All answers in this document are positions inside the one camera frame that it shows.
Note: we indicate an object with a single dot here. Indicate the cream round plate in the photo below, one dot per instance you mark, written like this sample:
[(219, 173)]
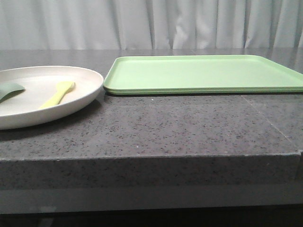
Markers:
[(23, 109)]

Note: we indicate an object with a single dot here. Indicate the light green serving tray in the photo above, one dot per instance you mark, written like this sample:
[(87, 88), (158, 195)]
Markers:
[(200, 74)]

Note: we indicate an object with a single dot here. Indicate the sage green plastic spoon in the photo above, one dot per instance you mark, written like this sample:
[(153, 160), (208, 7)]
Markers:
[(9, 89)]

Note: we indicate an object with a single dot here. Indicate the grey pleated curtain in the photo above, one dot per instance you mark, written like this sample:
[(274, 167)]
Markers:
[(149, 24)]

